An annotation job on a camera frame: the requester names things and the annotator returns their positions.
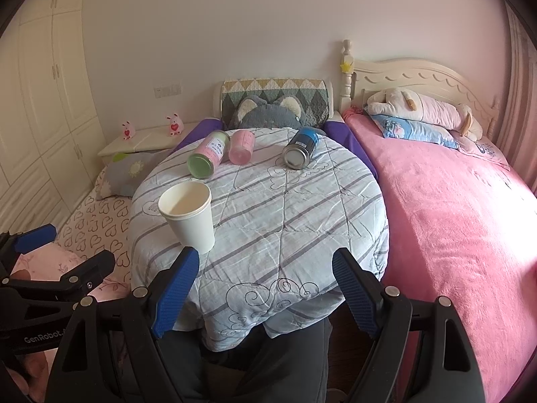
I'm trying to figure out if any yellow star sticker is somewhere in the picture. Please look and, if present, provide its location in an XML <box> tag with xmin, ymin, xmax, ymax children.
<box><xmin>340</xmin><ymin>62</ymin><xmax>353</xmax><ymax>74</ymax></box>

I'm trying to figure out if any grey floral pillow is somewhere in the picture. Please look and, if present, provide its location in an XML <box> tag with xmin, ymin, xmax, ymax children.
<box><xmin>96</xmin><ymin>149</ymin><xmax>171</xmax><ymax>200</ymax></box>

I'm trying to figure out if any white paper cup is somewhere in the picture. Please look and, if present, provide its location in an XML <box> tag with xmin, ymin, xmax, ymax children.
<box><xmin>157</xmin><ymin>181</ymin><xmax>215</xmax><ymax>255</ymax></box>

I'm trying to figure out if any cream wardrobe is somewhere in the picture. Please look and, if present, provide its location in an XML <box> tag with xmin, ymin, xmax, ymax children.
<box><xmin>1</xmin><ymin>0</ymin><xmax>106</xmax><ymax>233</ymax></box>

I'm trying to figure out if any person's left hand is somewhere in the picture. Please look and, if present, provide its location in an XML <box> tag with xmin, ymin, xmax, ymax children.
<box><xmin>7</xmin><ymin>348</ymin><xmax>57</xmax><ymax>395</ymax></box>

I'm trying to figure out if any grey bear plush toy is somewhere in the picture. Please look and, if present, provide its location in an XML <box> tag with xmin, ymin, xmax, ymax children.
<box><xmin>228</xmin><ymin>95</ymin><xmax>326</xmax><ymax>136</ymax></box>

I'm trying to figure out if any pink fleece blanket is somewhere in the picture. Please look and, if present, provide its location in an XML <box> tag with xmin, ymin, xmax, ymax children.
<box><xmin>343</xmin><ymin>111</ymin><xmax>536</xmax><ymax>402</ymax></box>

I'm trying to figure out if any heart patterned bed sheet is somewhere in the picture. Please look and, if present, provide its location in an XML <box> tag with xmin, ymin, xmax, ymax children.
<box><xmin>55</xmin><ymin>167</ymin><xmax>131</xmax><ymax>287</ymax></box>

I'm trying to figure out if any small pink bunny figurine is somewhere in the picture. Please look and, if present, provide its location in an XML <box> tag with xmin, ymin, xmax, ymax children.
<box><xmin>122</xmin><ymin>121</ymin><xmax>136</xmax><ymax>140</ymax></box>

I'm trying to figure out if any white wall socket panel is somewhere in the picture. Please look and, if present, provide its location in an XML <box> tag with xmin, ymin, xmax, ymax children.
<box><xmin>154</xmin><ymin>84</ymin><xmax>182</xmax><ymax>98</ymax></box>

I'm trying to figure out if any striped white purple quilt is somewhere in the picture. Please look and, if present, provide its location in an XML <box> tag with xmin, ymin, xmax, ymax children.
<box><xmin>127</xmin><ymin>125</ymin><xmax>390</xmax><ymax>353</ymax></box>

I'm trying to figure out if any cream bedside table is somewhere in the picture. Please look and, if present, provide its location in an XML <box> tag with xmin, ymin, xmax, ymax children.
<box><xmin>98</xmin><ymin>122</ymin><xmax>199</xmax><ymax>160</ymax></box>

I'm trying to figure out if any blue cartoon pillow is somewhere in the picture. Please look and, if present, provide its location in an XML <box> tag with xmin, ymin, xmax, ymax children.
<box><xmin>371</xmin><ymin>115</ymin><xmax>460</xmax><ymax>149</ymax></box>

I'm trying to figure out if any cream pink plush dog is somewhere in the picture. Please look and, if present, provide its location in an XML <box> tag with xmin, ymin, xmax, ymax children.
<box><xmin>367</xmin><ymin>87</ymin><xmax>483</xmax><ymax>142</ymax></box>

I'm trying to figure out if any purple bolster cover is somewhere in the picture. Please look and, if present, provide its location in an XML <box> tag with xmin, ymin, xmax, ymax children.
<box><xmin>171</xmin><ymin>118</ymin><xmax>378</xmax><ymax>179</ymax></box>

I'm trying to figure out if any large pink bunny figurine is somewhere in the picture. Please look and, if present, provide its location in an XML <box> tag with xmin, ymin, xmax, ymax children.
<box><xmin>166</xmin><ymin>113</ymin><xmax>184</xmax><ymax>136</ymax></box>

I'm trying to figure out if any small pink can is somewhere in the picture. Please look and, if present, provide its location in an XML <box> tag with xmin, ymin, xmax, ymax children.
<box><xmin>229</xmin><ymin>129</ymin><xmax>255</xmax><ymax>166</ymax></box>

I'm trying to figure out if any green diamond patterned cushion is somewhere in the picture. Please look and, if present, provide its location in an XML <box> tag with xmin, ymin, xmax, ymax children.
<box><xmin>213</xmin><ymin>77</ymin><xmax>334</xmax><ymax>127</ymax></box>

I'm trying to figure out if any pink green labelled can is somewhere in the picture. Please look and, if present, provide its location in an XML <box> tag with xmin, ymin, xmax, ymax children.
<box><xmin>188</xmin><ymin>130</ymin><xmax>230</xmax><ymax>179</ymax></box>

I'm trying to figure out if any cream wooden headboard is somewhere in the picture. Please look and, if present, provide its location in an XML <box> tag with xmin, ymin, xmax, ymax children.
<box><xmin>338</xmin><ymin>39</ymin><xmax>499</xmax><ymax>139</ymax></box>

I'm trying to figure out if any blue black metal can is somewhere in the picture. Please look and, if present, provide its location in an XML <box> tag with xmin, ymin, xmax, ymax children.
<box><xmin>282</xmin><ymin>127</ymin><xmax>320</xmax><ymax>170</ymax></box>

